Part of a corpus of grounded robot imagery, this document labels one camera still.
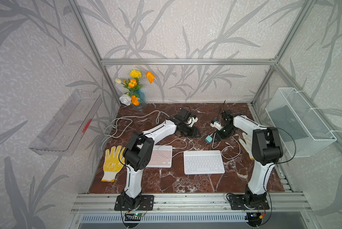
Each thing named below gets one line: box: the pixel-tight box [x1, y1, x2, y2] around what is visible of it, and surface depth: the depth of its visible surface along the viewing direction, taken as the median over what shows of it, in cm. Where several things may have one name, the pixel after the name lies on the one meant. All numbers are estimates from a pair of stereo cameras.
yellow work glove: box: [101, 145, 126, 183], surface depth 85 cm
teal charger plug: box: [204, 135, 213, 145], surface depth 97 cm
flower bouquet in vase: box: [114, 69, 156, 112], surface depth 92 cm
